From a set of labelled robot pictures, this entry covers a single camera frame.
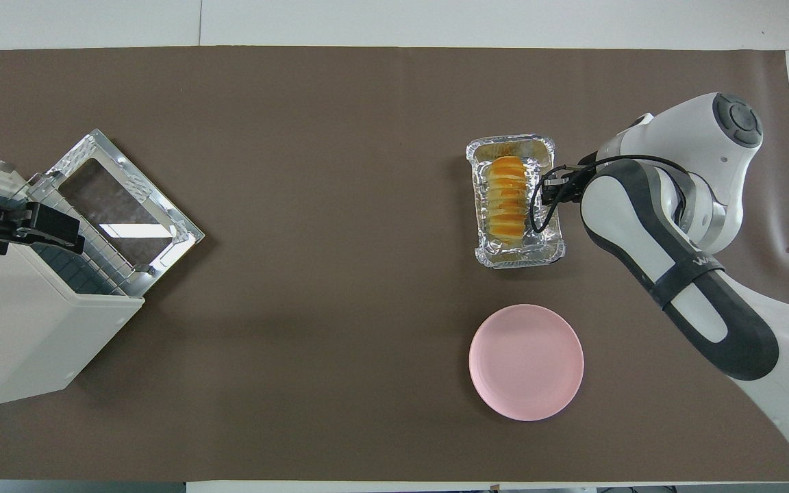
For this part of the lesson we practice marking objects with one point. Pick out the pink round plate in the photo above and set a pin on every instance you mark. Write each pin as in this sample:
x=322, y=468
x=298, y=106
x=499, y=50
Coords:
x=526, y=363

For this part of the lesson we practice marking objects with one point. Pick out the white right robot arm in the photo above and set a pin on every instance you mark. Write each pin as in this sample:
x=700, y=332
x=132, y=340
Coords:
x=641, y=226

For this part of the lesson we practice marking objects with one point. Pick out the yellow sliced bread loaf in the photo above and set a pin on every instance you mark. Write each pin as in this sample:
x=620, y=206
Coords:
x=507, y=198

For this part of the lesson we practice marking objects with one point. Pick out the glass oven door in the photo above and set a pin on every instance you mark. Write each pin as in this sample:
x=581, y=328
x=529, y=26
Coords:
x=120, y=205

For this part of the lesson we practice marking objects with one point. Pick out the brown table mat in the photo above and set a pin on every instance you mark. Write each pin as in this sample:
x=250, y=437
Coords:
x=340, y=171

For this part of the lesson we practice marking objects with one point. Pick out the white toaster oven body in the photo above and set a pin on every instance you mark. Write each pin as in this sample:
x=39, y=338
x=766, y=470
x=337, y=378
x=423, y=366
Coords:
x=18, y=329

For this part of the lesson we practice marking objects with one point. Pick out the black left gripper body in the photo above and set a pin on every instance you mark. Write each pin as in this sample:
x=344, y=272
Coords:
x=52, y=226

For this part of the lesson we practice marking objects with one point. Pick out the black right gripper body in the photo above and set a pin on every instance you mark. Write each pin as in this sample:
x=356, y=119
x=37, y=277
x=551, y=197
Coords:
x=568, y=186

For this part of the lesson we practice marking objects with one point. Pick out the aluminium foil tray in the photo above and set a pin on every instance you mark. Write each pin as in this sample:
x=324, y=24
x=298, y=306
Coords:
x=548, y=250

